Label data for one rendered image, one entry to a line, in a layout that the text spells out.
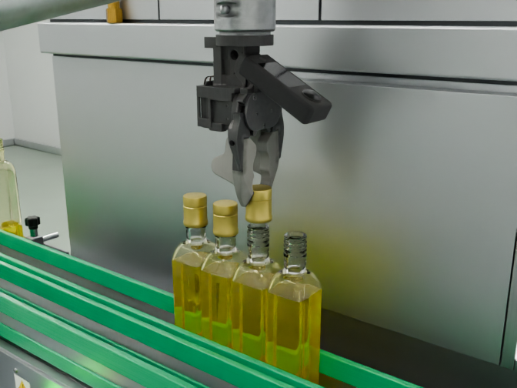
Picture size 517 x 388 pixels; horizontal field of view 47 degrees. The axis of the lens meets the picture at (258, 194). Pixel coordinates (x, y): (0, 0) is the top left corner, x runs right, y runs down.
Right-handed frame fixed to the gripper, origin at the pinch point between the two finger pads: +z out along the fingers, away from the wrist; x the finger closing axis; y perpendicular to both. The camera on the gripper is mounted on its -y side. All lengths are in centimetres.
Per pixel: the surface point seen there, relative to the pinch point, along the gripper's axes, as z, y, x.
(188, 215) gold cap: 5.0, 11.5, 1.3
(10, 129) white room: 100, 581, -310
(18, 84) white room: 48, 560, -314
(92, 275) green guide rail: 23.9, 41.0, -3.6
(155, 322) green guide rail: 22.2, 16.5, 3.9
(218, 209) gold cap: 2.7, 5.5, 1.5
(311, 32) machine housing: -20.0, 0.4, -12.9
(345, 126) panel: -7.7, -5.8, -12.1
